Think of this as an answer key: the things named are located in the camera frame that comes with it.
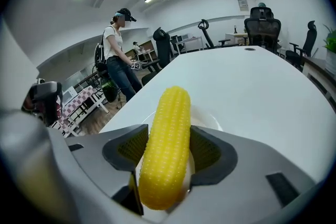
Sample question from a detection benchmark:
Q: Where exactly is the potted green plant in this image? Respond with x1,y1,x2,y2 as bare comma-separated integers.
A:
322,24,336,76

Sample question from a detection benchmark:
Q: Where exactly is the white office table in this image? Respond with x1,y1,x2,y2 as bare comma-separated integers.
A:
99,45,336,184

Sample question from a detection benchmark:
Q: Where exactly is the white countertop appliance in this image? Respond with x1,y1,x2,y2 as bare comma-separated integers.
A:
62,87,77,106

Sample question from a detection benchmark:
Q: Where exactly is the black office chair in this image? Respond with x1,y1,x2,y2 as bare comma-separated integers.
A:
141,26,174,87
244,17,282,55
285,20,318,71
198,18,232,50

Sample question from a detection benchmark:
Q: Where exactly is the low white table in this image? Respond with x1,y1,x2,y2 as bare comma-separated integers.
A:
170,35,205,55

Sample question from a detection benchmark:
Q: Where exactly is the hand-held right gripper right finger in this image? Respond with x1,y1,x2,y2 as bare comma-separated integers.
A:
186,125,318,210

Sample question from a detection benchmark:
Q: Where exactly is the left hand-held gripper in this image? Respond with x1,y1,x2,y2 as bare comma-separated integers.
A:
22,80,64,127

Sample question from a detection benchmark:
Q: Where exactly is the checkered tablecloth table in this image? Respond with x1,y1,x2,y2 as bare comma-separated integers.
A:
56,86,110,137

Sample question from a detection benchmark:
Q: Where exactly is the black green bag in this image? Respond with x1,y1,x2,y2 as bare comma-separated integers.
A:
101,78,118,103

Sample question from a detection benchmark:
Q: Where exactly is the yellow corn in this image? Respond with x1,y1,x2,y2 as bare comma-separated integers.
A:
138,85,192,211

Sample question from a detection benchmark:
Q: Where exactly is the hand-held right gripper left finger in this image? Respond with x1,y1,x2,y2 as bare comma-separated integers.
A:
64,124,150,216

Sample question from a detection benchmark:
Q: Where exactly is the wooden cabinet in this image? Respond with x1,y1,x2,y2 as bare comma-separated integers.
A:
124,39,156,61

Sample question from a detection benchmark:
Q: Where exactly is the white plate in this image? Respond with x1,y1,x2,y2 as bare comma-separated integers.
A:
135,103,224,194

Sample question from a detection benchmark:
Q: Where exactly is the wood-top white desk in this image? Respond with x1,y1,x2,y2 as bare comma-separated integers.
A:
225,32,249,47

